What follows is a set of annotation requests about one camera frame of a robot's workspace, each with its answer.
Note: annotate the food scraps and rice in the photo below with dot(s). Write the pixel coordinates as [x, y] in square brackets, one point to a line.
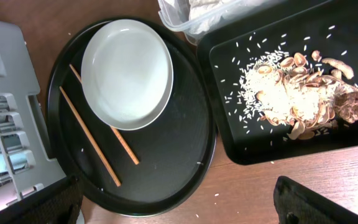
[280, 85]

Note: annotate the round black serving tray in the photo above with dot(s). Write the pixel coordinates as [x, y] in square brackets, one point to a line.
[174, 152]

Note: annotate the wooden chopstick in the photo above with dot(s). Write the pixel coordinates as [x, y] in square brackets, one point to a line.
[114, 130]
[91, 139]

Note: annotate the grey round plate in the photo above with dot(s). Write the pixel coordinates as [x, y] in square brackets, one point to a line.
[127, 74]

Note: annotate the grey plastic dishwasher rack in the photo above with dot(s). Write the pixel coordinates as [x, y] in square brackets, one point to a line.
[22, 125]

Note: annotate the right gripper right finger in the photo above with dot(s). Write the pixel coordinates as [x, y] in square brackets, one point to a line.
[297, 204]

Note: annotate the white paper waste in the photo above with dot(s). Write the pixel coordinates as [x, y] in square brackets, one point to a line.
[195, 17]

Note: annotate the black rectangular tray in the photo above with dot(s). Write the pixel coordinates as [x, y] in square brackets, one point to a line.
[300, 15]

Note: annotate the clear plastic waste bin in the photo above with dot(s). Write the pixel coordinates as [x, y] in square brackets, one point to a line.
[251, 7]

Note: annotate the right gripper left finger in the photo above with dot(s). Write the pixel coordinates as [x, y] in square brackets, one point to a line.
[59, 203]

